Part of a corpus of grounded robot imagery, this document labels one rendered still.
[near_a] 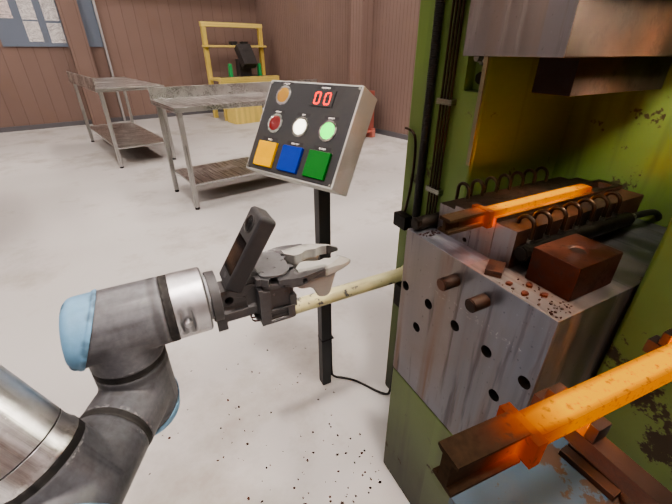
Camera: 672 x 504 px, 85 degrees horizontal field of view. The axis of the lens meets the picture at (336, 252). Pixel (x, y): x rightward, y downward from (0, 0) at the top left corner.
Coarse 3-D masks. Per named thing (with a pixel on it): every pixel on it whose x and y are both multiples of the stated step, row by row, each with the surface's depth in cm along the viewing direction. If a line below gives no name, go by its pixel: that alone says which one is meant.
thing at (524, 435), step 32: (608, 384) 39; (640, 384) 39; (512, 416) 34; (544, 416) 35; (576, 416) 35; (448, 448) 31; (480, 448) 31; (512, 448) 34; (544, 448) 33; (448, 480) 32; (480, 480) 33
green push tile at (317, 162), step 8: (312, 152) 99; (320, 152) 98; (312, 160) 99; (320, 160) 98; (328, 160) 96; (304, 168) 100; (312, 168) 99; (320, 168) 97; (304, 176) 101; (312, 176) 98; (320, 176) 97
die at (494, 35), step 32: (480, 0) 62; (512, 0) 57; (544, 0) 53; (576, 0) 49; (608, 0) 52; (640, 0) 55; (480, 32) 64; (512, 32) 58; (544, 32) 54; (576, 32) 51; (608, 32) 55; (640, 32) 58
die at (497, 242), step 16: (512, 192) 85; (528, 192) 85; (592, 192) 82; (624, 192) 84; (448, 208) 80; (464, 208) 76; (528, 208) 74; (544, 208) 75; (576, 208) 76; (624, 208) 81; (496, 224) 70; (512, 224) 69; (528, 224) 69; (544, 224) 69; (560, 224) 72; (480, 240) 74; (496, 240) 71; (512, 240) 67; (496, 256) 71; (512, 256) 69
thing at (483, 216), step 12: (552, 192) 80; (564, 192) 80; (576, 192) 81; (504, 204) 73; (516, 204) 73; (528, 204) 74; (444, 216) 67; (456, 216) 67; (468, 216) 67; (480, 216) 70; (492, 216) 69; (444, 228) 67; (456, 228) 68; (468, 228) 69
